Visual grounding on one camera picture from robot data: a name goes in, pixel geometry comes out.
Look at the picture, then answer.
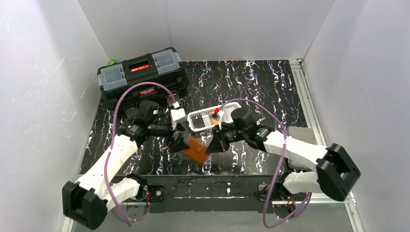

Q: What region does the brown leather card holder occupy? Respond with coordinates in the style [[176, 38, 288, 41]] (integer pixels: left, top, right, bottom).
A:
[[182, 137, 209, 164]]

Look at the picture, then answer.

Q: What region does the black credit card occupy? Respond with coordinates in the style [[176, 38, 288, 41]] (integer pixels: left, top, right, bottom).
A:
[[192, 116, 211, 131]]

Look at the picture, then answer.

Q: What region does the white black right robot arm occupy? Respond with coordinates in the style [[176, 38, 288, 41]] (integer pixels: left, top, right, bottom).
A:
[[206, 108, 361, 202]]

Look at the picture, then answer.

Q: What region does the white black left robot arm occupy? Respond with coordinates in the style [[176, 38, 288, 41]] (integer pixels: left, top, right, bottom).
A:
[[62, 101, 189, 230]]

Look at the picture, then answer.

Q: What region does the white credit card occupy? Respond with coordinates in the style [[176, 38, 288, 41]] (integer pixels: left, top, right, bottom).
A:
[[222, 105, 241, 116]]

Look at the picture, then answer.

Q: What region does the orange credit card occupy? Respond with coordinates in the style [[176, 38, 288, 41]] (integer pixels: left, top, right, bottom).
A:
[[208, 111, 220, 121]]

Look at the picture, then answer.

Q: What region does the white plastic basket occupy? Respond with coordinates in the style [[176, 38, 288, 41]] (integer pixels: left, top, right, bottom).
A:
[[187, 102, 241, 132]]

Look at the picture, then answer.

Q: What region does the black plastic toolbox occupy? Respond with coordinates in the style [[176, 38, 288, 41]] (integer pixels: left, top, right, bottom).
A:
[[97, 47, 190, 115]]

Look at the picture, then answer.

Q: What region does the grey plastic case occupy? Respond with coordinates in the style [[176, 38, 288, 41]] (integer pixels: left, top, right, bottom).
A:
[[286, 126, 318, 172]]

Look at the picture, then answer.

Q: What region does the small green object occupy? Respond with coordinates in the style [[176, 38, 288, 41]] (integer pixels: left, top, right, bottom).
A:
[[108, 60, 116, 66]]

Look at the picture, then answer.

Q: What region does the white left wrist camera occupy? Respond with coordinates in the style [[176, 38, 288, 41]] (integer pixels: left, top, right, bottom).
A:
[[170, 108, 187, 126]]

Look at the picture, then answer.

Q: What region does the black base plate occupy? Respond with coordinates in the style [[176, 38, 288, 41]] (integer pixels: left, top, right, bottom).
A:
[[137, 175, 272, 213]]

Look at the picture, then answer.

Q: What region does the aluminium frame rail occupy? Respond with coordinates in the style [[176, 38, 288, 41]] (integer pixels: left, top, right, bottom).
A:
[[289, 59, 327, 145]]

